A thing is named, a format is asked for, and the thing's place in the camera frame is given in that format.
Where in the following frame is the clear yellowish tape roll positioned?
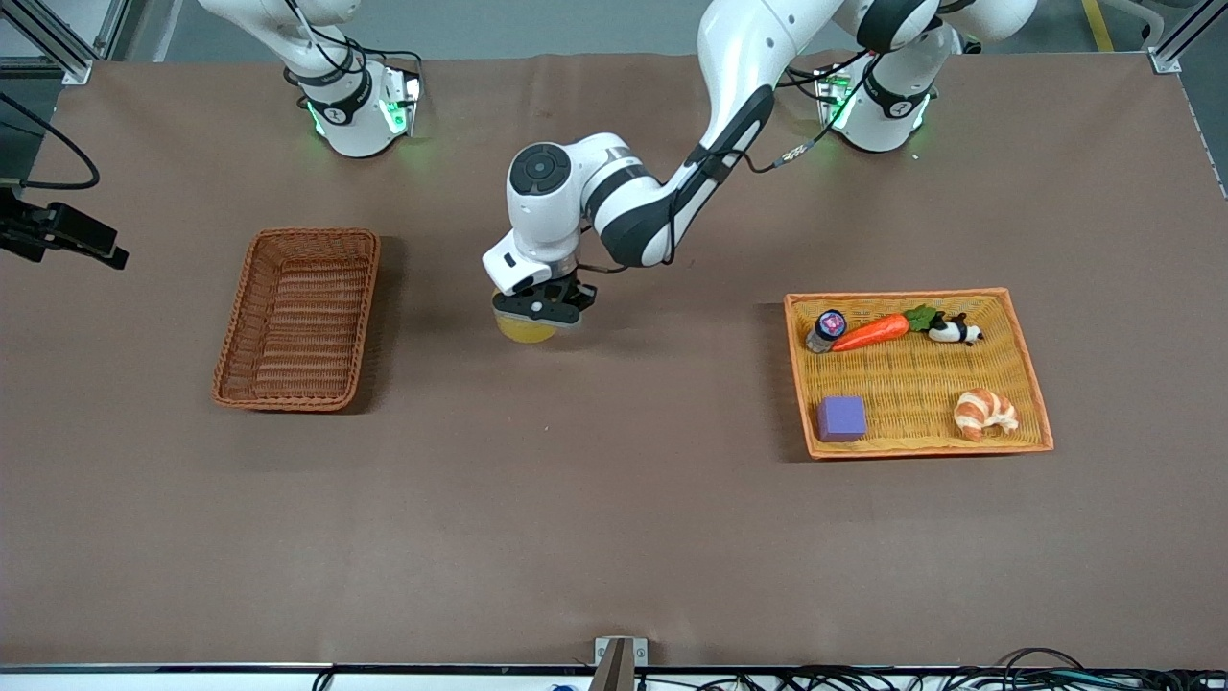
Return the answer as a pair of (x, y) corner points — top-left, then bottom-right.
(496, 317), (559, 345)

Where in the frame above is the toy croissant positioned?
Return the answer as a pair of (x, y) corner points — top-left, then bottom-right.
(954, 388), (1020, 442)

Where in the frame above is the black white panda toy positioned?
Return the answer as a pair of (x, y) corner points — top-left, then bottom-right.
(927, 312), (985, 347)

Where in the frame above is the orange wicker basket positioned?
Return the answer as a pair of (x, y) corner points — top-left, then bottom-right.
(784, 288), (1054, 461)

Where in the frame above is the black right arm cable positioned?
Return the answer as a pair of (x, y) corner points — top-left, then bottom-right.
(0, 91), (101, 190)

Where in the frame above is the brown wicker basket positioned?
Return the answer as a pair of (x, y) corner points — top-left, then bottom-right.
(211, 227), (382, 414)

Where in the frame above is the orange toy carrot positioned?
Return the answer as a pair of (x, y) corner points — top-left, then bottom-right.
(831, 304), (946, 353)

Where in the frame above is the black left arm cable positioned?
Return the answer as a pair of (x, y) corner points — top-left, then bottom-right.
(662, 53), (884, 265)

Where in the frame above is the small bottle purple lid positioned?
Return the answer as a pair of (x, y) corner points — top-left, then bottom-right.
(805, 309), (848, 355)

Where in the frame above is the black cable bundle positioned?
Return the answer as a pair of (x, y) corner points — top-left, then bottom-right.
(633, 648), (1228, 691)

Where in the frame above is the brown table cover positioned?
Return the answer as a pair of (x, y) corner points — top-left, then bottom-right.
(0, 50), (1228, 670)

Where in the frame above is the aluminium frame profile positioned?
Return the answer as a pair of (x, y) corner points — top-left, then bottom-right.
(0, 0), (130, 85)
(1146, 0), (1228, 76)

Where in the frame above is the purple cube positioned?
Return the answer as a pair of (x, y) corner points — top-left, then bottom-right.
(816, 395), (868, 443)

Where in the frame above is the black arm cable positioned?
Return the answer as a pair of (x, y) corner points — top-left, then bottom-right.
(662, 53), (884, 265)
(0, 91), (101, 190)

